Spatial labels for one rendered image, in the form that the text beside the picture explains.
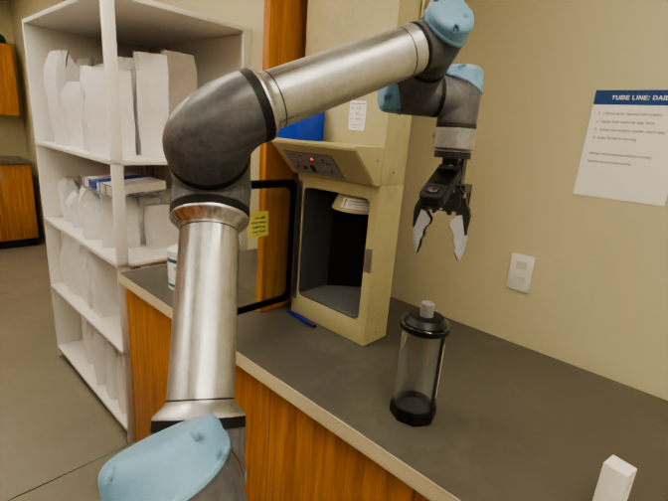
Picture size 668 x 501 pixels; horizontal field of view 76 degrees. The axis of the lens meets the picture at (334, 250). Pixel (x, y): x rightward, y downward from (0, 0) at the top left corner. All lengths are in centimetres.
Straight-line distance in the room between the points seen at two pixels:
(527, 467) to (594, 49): 104
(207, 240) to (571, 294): 110
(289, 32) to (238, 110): 87
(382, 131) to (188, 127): 67
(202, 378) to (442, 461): 54
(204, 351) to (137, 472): 19
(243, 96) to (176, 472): 40
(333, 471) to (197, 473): 73
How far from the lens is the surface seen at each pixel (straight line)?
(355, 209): 123
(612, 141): 137
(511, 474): 97
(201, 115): 56
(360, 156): 106
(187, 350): 58
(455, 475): 93
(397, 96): 80
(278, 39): 137
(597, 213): 138
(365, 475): 106
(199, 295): 59
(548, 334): 148
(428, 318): 92
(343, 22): 128
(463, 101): 85
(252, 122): 56
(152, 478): 43
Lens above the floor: 154
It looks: 16 degrees down
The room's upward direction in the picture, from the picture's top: 5 degrees clockwise
